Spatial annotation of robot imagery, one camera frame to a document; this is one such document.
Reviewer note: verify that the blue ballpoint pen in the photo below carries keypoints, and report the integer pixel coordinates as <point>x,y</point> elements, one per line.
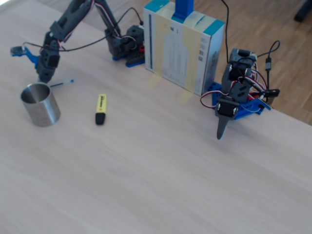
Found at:
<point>61,83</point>

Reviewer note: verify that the large blue arm base plate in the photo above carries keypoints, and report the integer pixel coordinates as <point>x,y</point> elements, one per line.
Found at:
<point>248,107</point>

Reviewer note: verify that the grey robot arm without camera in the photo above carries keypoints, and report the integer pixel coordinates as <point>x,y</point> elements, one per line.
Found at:
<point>240,91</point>

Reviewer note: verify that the silver metal cup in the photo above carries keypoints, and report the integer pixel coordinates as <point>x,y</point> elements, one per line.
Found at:
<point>41,109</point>

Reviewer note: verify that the black chair base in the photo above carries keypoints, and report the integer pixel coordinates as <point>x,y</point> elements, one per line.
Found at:
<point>304,12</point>

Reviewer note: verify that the blue camera mount bracket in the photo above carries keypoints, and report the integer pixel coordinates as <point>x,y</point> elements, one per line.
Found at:
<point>33,59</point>

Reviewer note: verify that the yellow masking tape strip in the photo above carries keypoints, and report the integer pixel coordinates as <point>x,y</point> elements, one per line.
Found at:
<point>153,83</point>
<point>185,97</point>

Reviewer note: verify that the small red connector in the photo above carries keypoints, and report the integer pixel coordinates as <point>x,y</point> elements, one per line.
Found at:
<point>141,48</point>

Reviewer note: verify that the small blue arm base plate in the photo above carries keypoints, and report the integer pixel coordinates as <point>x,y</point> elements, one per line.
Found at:
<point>134,64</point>

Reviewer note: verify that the gripper without camera mount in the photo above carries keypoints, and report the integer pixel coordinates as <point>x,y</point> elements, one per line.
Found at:
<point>225,108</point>

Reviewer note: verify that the gripper with camera mount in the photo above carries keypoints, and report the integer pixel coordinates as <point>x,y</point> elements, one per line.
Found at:
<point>44,75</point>

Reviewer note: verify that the blue camera post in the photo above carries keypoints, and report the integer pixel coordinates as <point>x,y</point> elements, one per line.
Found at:
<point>182,9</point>

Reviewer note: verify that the small camera circuit board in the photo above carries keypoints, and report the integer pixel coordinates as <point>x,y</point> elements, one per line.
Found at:
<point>17,50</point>

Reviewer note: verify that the grey robot arm carrying camera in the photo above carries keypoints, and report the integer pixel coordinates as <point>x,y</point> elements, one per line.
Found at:
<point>70,15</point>

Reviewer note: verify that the yellow highlighter black cap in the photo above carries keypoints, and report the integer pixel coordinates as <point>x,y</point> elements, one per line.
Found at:
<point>101,104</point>

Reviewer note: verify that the white teal cardboard box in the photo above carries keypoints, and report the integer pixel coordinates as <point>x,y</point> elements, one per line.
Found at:
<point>175,48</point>

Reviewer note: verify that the black plug connector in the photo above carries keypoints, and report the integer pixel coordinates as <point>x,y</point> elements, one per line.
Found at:
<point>271,93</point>

